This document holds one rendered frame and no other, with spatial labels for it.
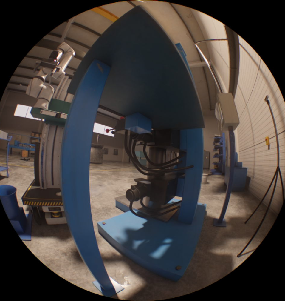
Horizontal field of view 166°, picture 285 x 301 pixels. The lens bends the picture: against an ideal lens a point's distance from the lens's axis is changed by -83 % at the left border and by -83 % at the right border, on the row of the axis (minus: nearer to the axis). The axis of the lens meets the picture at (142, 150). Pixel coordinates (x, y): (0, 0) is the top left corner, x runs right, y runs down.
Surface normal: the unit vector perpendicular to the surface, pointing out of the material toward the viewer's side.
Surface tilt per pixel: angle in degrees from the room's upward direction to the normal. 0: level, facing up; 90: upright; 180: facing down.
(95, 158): 90
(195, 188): 90
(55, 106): 90
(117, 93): 180
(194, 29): 174
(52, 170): 90
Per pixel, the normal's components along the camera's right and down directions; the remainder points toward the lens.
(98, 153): 0.72, -0.01
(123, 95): -0.07, 0.99
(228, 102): -0.62, -0.11
